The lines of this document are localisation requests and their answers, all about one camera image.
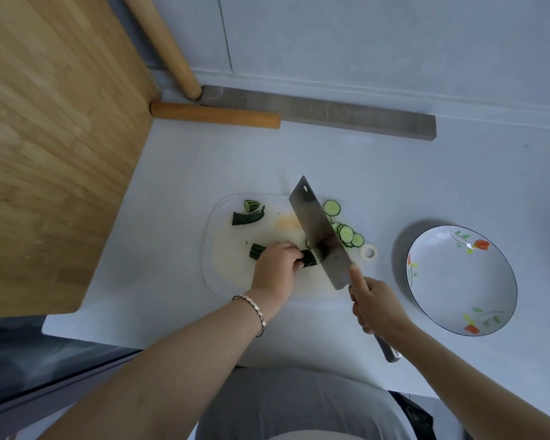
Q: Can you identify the person's left hand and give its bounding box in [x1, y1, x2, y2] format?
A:
[249, 240, 305, 317]

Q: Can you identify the person's right hand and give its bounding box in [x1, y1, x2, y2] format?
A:
[348, 265, 419, 345]

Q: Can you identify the dark green cucumber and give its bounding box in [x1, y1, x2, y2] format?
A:
[249, 243, 320, 270]

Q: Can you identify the translucent plastic cutting board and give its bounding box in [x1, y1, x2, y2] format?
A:
[202, 192, 380, 298]

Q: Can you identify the cucumber stem tip piece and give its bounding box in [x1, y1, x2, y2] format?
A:
[231, 205, 266, 227]

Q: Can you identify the steel cleaver knife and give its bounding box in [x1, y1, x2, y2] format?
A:
[288, 175, 403, 364]

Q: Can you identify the pile of cucumber slices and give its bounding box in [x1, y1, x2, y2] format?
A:
[322, 199, 365, 249]

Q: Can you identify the white floral plate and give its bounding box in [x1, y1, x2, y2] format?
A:
[405, 224, 519, 338]

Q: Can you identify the person's right forearm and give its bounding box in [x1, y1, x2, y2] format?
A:
[394, 324, 550, 440]

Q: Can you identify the person's left forearm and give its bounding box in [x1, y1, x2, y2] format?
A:
[38, 295, 281, 440]

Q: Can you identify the short wooden rolling pin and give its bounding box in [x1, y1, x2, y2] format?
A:
[150, 101, 282, 130]

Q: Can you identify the black trash bag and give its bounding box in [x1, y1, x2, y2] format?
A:
[389, 391, 436, 440]

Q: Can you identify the grey shirt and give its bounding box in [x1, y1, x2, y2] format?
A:
[194, 366, 416, 440]

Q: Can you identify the long grey sharpening stone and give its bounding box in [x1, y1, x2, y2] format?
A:
[199, 84, 437, 142]

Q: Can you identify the large wooden cutting board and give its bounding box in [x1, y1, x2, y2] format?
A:
[0, 0, 162, 319]

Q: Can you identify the thick light wooden rolling pin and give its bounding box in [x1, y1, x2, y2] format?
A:
[121, 0, 204, 101]

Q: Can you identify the dark glass panel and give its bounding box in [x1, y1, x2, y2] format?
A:
[0, 315, 143, 440]

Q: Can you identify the grey pipe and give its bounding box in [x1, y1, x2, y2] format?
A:
[103, 0, 173, 99]

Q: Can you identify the silver bracelet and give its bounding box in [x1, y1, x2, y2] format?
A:
[230, 293, 268, 339]

